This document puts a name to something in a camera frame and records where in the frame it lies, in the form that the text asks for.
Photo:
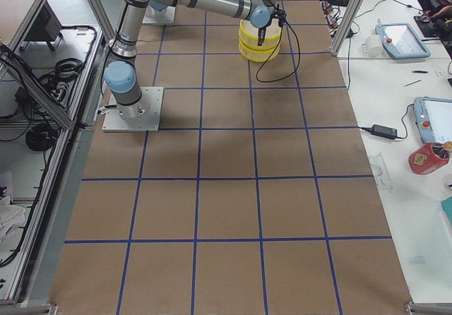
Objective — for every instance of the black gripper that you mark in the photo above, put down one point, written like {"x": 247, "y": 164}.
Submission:
{"x": 261, "y": 32}

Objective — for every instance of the white tape roll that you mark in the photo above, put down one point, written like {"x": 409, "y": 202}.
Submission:
{"x": 372, "y": 46}

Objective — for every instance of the far blue teach pendant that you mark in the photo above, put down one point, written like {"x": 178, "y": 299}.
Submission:
{"x": 401, "y": 42}

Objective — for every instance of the blue teach pendant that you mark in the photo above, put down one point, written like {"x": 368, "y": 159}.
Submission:
{"x": 401, "y": 42}
{"x": 433, "y": 119}

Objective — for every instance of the black power adapter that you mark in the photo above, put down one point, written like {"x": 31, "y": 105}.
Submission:
{"x": 382, "y": 131}

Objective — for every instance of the near blue teach pendant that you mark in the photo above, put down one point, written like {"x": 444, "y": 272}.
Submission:
{"x": 433, "y": 119}

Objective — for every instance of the red canister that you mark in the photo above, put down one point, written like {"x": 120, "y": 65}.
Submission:
{"x": 430, "y": 157}

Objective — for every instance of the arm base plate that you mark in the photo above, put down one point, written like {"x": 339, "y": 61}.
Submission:
{"x": 144, "y": 116}
{"x": 155, "y": 17}

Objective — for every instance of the aluminium frame post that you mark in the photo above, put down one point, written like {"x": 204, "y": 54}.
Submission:
{"x": 345, "y": 25}

